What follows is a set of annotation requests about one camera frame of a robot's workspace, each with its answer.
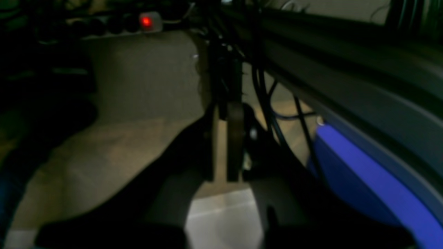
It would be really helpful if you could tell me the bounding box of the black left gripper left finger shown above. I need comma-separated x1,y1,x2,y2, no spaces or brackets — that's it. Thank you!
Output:
35,104,215,249

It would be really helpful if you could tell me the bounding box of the black power strip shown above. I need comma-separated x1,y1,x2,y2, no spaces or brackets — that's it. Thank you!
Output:
35,11,164,44

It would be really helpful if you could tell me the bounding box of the blue box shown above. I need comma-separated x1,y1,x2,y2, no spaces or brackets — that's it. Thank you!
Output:
314,126,443,249

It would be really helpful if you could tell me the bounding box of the black cable bundle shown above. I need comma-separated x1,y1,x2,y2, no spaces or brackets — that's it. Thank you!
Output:
194,0,322,180

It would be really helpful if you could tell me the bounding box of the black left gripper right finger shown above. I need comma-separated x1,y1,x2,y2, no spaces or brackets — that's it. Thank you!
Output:
227,102,416,249

